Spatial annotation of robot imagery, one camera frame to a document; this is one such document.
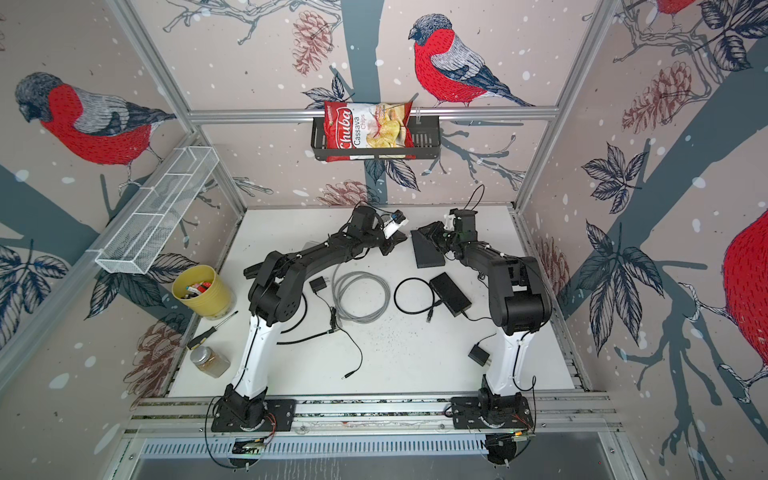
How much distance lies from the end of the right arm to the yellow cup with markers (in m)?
0.66

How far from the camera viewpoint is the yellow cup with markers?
83 cm

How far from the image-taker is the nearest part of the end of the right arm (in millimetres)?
811

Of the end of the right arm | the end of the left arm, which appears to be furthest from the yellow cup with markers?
the end of the right arm
